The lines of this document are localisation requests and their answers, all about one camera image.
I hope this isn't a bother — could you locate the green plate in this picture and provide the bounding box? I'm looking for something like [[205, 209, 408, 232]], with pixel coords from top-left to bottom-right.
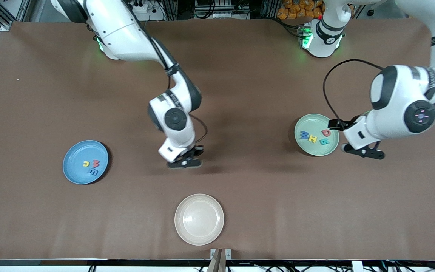
[[294, 114, 340, 156]]

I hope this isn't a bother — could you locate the beige plate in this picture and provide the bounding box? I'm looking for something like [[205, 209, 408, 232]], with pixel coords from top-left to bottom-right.
[[174, 194, 225, 246]]

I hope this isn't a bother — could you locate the blue plate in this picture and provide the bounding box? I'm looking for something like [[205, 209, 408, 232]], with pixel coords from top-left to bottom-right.
[[63, 140, 109, 185]]

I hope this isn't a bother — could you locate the orange packets pile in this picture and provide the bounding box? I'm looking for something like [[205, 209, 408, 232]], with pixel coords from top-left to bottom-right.
[[277, 0, 324, 20]]

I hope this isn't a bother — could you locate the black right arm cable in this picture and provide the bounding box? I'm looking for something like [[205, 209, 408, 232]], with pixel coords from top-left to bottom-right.
[[189, 114, 208, 146]]

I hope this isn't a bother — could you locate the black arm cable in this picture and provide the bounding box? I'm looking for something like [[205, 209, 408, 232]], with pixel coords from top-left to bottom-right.
[[189, 114, 208, 146], [322, 59, 386, 125]]

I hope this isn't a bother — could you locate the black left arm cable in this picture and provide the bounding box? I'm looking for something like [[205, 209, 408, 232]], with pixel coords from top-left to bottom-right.
[[322, 59, 386, 125]]

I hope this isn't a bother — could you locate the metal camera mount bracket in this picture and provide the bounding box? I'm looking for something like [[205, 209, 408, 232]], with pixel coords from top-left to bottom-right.
[[207, 248, 231, 272]]

